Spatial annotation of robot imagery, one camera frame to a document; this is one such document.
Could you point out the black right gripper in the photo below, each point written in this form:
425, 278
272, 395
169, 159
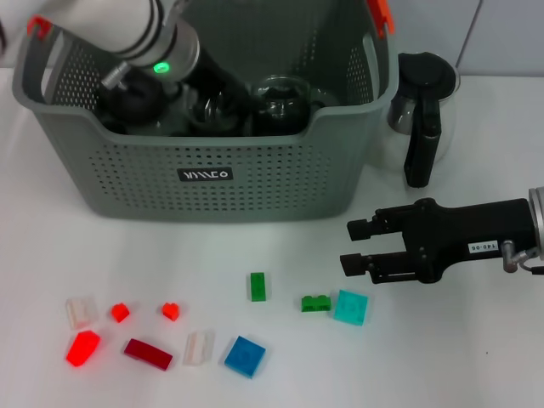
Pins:
467, 234

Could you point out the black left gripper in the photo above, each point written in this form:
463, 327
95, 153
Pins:
221, 85

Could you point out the glass jar with bricks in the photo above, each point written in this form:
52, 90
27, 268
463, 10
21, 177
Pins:
208, 112

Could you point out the blue square plate brick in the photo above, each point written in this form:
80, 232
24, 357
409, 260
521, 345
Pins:
244, 357

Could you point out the clear transparent brick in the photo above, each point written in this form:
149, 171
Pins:
197, 348
81, 313

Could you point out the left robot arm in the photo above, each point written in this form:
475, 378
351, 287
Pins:
127, 25

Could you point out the grey perforated storage basket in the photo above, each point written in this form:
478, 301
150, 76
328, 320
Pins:
255, 191

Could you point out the teal square plate brick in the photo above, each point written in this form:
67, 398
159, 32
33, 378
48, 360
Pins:
350, 308

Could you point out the green two-stud brick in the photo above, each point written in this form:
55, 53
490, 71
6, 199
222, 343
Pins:
315, 304

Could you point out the green flat brick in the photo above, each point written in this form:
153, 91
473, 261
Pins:
257, 287

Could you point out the glass coffee pot black lid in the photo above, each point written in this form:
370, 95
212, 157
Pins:
425, 81

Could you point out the small red brick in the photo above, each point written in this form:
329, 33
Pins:
171, 312
120, 313

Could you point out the dark red curved brick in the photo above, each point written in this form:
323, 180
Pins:
149, 355

